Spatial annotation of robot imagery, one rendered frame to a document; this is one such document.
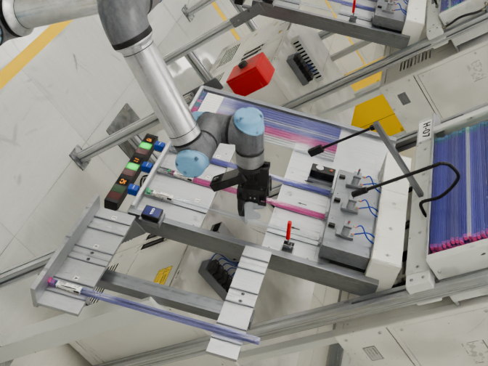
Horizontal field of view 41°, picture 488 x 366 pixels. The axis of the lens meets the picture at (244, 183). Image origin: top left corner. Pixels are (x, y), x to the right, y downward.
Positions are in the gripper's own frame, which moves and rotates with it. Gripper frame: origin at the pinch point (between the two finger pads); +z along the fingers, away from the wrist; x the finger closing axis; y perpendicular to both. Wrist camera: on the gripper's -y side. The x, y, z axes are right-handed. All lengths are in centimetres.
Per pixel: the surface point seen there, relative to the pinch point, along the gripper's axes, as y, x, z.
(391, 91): 35, 135, 34
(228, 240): -2.0, -9.8, 0.2
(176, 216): -18.2, -5.4, -1.5
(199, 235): -10.2, -10.0, -0.1
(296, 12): -11, 135, -1
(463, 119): 58, 47, -11
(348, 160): 24.6, 41.6, 6.2
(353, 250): 31.5, -4.7, 1.4
